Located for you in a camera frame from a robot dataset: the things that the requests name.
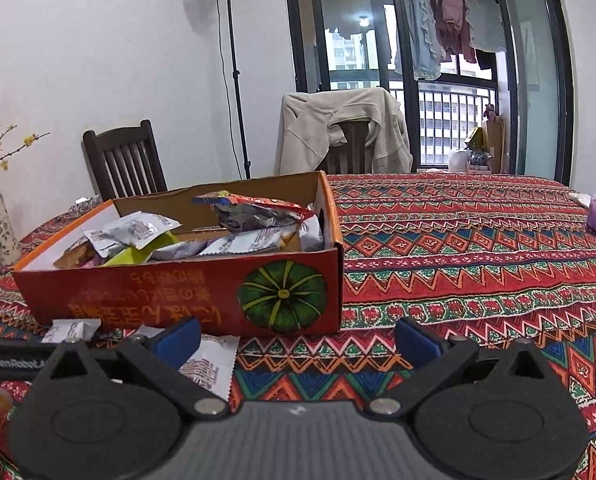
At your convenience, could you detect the large red chip bag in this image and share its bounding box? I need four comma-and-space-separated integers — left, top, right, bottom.
193, 191, 325, 256

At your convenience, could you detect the white cracker snack packet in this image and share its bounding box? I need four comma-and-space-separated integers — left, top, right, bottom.
103, 211, 182, 249

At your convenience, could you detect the small white packet on table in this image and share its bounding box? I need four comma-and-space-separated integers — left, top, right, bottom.
42, 318, 102, 344

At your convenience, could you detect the green snack packet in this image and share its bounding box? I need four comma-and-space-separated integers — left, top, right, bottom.
103, 232, 179, 266

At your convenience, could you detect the patterned red tablecloth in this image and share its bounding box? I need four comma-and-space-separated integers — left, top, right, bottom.
0, 172, 596, 480

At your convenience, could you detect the silver foil wrapper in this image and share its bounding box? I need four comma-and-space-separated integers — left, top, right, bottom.
74, 196, 91, 206

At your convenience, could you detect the red pumpkin cardboard box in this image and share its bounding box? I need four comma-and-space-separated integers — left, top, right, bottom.
13, 171, 344, 337

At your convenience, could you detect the dark wooden chair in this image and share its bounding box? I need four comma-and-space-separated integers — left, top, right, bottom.
82, 119, 168, 200

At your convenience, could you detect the chair under jacket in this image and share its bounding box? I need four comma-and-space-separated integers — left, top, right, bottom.
318, 122, 373, 174

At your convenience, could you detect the beige jacket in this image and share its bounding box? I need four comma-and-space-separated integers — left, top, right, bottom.
273, 87, 413, 176

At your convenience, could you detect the hanging light blue garment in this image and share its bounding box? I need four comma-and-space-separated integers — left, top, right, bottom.
402, 0, 446, 81

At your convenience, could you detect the hanging pink garment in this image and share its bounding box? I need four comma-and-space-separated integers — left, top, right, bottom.
429, 0, 477, 64

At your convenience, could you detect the black light stand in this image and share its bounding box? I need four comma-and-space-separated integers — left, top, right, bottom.
225, 0, 251, 180

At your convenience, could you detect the sliding glass door frame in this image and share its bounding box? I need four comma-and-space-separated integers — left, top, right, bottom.
287, 0, 574, 183

